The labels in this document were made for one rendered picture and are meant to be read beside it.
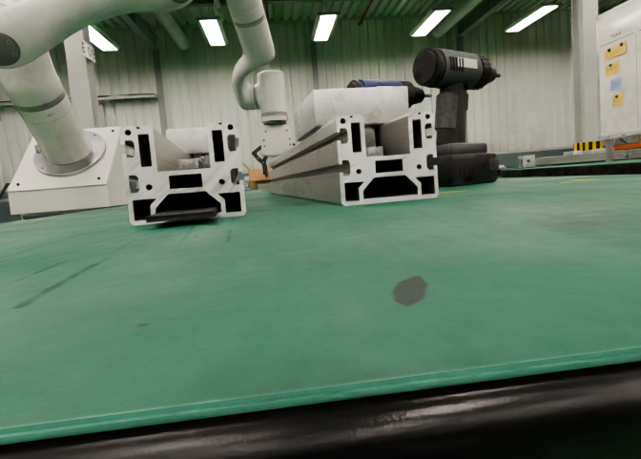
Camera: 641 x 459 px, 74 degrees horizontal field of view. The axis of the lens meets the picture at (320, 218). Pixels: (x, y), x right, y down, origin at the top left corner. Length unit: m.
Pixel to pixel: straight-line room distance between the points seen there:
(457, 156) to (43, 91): 0.97
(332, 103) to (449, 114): 0.29
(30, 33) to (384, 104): 0.84
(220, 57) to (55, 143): 11.45
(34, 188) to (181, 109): 11.30
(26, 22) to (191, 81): 11.54
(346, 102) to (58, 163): 1.02
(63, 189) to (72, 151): 0.11
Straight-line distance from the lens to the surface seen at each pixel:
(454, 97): 0.74
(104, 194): 1.29
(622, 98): 4.14
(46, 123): 1.29
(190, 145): 0.72
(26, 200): 1.37
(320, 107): 0.48
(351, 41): 12.94
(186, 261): 0.17
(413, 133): 0.46
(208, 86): 12.58
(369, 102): 0.50
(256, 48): 1.28
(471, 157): 0.73
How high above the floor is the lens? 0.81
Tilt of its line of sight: 5 degrees down
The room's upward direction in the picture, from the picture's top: 5 degrees counter-clockwise
